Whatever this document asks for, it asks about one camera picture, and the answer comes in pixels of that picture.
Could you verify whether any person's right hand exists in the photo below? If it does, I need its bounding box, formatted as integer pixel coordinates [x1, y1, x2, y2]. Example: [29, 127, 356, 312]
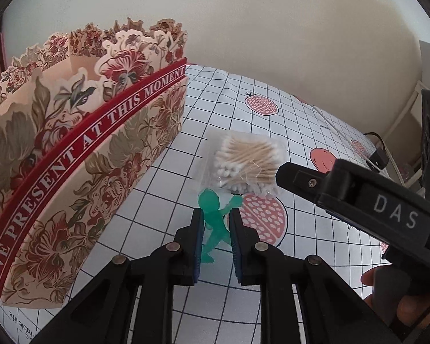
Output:
[360, 267, 430, 343]

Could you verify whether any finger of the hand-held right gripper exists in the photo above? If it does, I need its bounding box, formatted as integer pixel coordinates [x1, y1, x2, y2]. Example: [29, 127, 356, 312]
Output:
[276, 159, 430, 248]

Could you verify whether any white wooden shelf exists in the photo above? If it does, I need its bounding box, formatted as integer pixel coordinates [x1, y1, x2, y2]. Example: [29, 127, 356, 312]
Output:
[390, 82, 425, 187]

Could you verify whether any desktop with checkered fruit tablecloth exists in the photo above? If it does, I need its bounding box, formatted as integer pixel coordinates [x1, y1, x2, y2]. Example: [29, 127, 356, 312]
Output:
[0, 64, 427, 344]

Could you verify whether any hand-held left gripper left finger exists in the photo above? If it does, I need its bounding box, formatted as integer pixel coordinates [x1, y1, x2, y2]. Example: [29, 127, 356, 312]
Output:
[32, 208, 205, 344]

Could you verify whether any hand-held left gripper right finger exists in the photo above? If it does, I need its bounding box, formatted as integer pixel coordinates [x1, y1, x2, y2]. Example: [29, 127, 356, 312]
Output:
[229, 208, 391, 344]

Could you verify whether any bag of cotton swabs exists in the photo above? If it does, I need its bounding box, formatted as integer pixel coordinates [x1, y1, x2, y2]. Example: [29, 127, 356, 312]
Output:
[195, 129, 287, 198]

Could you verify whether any black power adapter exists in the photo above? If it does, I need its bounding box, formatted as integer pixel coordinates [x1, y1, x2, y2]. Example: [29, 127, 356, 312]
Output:
[365, 132, 389, 169]

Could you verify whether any floral paper box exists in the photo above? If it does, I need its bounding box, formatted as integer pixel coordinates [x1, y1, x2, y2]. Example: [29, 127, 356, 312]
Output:
[0, 18, 189, 310]

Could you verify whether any green toy figure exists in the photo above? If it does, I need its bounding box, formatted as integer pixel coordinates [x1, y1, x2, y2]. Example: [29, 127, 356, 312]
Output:
[197, 188, 245, 264]

